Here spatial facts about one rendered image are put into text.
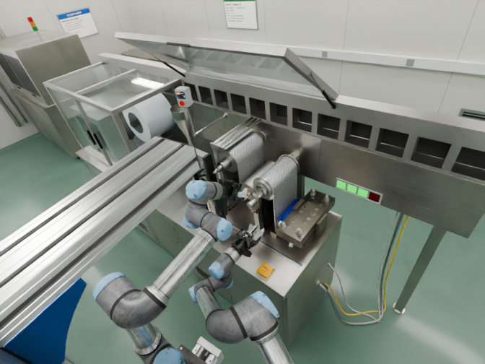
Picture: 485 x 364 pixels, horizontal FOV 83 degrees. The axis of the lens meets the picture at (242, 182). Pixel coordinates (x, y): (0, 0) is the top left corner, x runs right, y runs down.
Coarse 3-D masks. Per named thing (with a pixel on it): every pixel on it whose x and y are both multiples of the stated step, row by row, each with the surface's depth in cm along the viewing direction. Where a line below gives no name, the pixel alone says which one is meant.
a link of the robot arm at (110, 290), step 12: (108, 276) 95; (120, 276) 96; (96, 288) 92; (108, 288) 91; (120, 288) 90; (132, 288) 92; (96, 300) 92; (108, 300) 88; (120, 300) 87; (108, 312) 88; (132, 336) 105; (144, 336) 108; (156, 336) 115; (144, 348) 112; (156, 348) 114; (144, 360) 115
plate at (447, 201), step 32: (224, 128) 196; (256, 128) 175; (320, 160) 155; (352, 160) 141; (384, 160) 130; (384, 192) 139; (416, 192) 128; (448, 192) 118; (480, 192) 110; (448, 224) 126
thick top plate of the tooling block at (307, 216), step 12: (312, 204) 167; (324, 204) 166; (288, 216) 162; (300, 216) 161; (312, 216) 160; (276, 228) 156; (288, 228) 155; (312, 228) 155; (288, 240) 155; (300, 240) 148
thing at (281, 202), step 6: (294, 180) 162; (288, 186) 158; (294, 186) 165; (282, 192) 155; (288, 192) 161; (294, 192) 168; (276, 198) 152; (282, 198) 158; (288, 198) 164; (294, 198) 171; (276, 204) 155; (282, 204) 161; (288, 204) 167; (276, 210) 158; (282, 210) 164; (276, 216) 160
